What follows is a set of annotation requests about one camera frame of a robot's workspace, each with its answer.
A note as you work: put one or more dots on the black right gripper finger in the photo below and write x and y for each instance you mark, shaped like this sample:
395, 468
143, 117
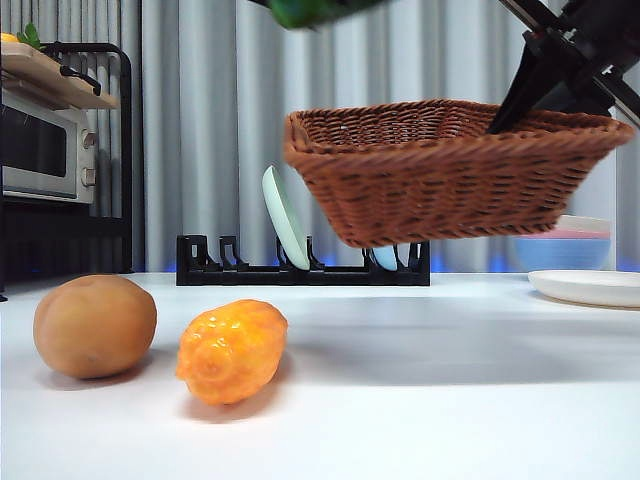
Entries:
580, 100
532, 75

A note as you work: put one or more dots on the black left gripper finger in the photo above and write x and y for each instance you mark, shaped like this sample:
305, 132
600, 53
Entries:
260, 2
367, 3

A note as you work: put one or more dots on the green cucumber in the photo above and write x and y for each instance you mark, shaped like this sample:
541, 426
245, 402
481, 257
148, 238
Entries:
310, 12

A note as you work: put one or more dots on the brown wicker basket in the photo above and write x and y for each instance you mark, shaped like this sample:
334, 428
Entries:
440, 185

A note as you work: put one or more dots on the orange-yellow corn cob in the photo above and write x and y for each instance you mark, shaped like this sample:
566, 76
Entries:
232, 350

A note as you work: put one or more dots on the brown potato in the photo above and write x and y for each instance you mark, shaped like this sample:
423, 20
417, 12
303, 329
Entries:
95, 327

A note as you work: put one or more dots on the cream bowl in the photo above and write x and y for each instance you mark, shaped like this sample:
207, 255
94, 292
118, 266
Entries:
590, 223

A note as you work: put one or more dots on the grey curtain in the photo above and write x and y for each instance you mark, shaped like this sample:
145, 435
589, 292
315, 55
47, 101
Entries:
210, 125

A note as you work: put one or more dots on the pink bowl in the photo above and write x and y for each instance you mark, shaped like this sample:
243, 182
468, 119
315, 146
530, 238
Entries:
592, 234

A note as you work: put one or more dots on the blue bowl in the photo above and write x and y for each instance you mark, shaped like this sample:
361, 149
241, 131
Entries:
560, 255

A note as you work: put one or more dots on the white flat plate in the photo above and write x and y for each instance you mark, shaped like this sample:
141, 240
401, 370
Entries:
590, 287

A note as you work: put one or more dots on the black metal shelf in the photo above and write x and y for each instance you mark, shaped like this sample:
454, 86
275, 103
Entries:
127, 150

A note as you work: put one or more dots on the pale green plate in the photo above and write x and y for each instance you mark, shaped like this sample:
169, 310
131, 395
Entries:
285, 225

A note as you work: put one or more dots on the green leaves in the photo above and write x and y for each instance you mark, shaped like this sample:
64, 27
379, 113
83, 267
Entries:
30, 36

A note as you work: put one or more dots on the pale blue plate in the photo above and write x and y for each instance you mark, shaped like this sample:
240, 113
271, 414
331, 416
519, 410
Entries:
386, 257

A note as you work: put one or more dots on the yellow fruit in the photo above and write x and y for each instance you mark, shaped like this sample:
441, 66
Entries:
7, 38

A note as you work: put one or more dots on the silver toaster oven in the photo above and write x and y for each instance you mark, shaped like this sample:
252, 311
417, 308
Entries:
35, 150

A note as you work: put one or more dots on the black dish rack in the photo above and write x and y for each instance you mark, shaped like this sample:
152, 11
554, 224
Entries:
260, 276

